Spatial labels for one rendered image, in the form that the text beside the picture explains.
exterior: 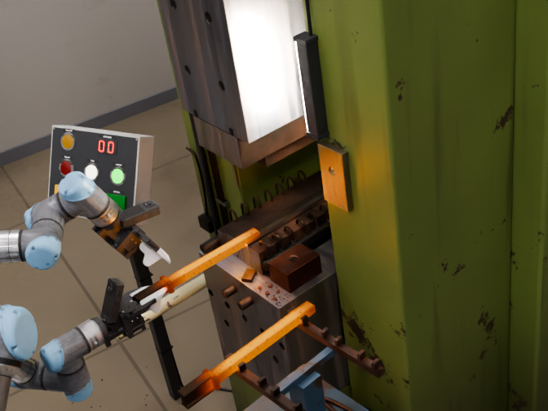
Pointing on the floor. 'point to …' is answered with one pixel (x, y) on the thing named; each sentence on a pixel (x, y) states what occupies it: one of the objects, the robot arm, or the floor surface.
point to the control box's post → (157, 329)
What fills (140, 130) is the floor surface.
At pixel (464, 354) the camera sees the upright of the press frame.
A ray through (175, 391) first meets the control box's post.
